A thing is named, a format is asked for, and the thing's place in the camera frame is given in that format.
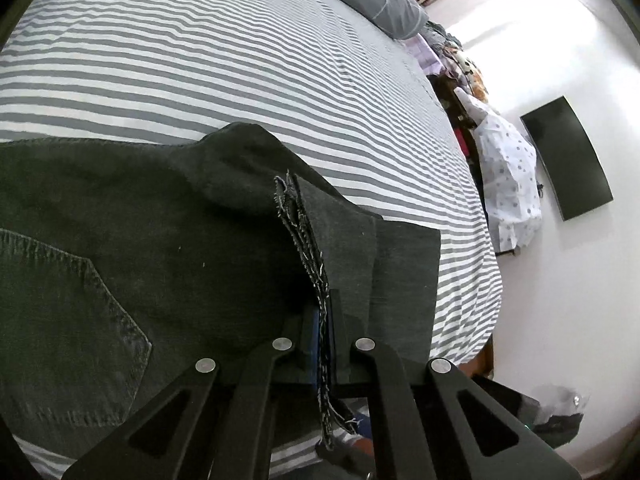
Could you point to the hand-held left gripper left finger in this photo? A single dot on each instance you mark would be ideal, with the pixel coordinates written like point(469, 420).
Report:
point(312, 332)

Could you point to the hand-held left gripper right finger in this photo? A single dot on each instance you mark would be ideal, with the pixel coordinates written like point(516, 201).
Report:
point(336, 320)

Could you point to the dark grey denim pants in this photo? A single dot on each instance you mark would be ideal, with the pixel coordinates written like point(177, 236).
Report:
point(150, 235)

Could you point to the white dotted cloth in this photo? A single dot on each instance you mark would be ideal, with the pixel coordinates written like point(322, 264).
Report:
point(510, 185)

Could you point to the black flat television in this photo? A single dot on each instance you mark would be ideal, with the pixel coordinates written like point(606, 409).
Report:
point(565, 160)

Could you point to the purple cloth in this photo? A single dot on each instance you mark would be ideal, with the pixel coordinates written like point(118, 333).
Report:
point(427, 54)

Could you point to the grey white striped bed sheet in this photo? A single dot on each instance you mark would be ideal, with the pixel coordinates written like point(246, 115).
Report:
point(200, 60)

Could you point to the striped cloth pile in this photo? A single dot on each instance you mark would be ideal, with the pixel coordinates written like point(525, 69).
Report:
point(442, 35)

